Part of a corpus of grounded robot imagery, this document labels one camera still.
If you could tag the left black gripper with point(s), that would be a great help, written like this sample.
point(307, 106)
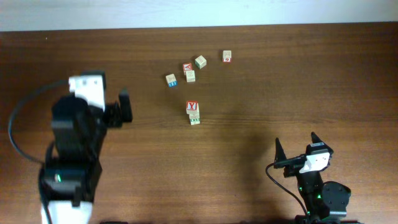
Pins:
point(114, 109)

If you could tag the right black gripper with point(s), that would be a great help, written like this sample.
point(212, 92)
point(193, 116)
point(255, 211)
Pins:
point(293, 165)

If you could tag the block with blue T side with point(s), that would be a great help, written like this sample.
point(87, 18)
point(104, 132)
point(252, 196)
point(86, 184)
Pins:
point(192, 107)

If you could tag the blue 5 block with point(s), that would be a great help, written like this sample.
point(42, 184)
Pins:
point(195, 121)

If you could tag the block with animal drawing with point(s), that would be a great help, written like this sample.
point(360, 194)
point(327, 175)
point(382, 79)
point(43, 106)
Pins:
point(194, 116)

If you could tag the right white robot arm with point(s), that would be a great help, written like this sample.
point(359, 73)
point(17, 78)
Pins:
point(323, 202)

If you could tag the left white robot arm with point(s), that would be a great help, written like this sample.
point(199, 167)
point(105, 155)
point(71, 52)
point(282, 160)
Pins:
point(72, 169)

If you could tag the block Y with blue side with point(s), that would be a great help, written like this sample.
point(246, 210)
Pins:
point(171, 80)

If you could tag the red A block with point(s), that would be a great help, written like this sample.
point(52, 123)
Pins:
point(187, 67)

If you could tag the block Z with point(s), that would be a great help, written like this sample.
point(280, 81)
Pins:
point(190, 76)

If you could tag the block I with green R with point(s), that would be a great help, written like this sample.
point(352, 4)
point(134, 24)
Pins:
point(200, 62)

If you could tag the block with red bottom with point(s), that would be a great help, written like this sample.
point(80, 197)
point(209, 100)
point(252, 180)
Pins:
point(227, 55)

